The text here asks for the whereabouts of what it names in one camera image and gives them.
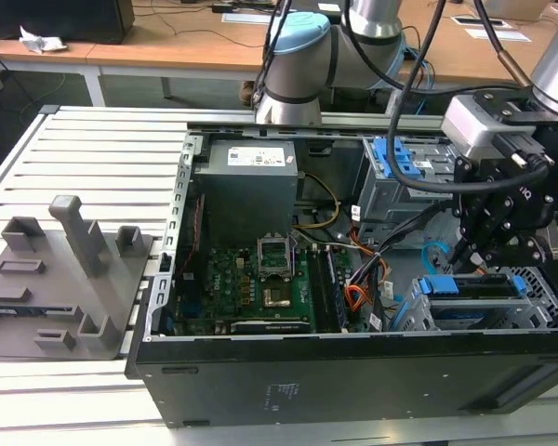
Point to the crumpled white paper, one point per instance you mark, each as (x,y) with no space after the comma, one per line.
(42,43)

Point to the RAM stick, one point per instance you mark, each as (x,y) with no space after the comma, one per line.
(336,292)

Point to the grey power supply unit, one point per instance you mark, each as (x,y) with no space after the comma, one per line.
(246,186)

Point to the black graphics card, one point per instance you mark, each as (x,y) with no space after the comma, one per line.
(269,325)

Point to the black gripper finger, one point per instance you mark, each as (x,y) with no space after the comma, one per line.
(535,246)
(488,209)

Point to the wooden desk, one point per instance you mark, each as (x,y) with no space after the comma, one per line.
(190,46)

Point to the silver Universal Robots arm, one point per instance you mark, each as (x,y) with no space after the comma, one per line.
(297,60)

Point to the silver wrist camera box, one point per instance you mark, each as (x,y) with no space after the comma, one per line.
(474,125)

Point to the black RAM slot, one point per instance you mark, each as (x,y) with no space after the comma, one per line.
(317,292)

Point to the grey metal disk bay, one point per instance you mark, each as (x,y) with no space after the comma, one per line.
(539,302)

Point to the black open PC case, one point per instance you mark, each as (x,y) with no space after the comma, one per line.
(335,371)

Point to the CPU socket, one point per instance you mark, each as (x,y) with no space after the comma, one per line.
(276,297)

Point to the black computer tower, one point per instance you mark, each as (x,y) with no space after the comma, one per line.
(60,18)

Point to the grey drive cage blue latch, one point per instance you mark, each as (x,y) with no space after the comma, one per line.
(376,204)

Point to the white paper sheet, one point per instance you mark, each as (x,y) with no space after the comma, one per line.
(244,18)

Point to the green motherboard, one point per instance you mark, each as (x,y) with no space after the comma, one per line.
(232,288)

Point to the grey parts rack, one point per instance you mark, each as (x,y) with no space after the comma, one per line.
(65,297)

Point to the hard disk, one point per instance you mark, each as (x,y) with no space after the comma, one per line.
(439,284)

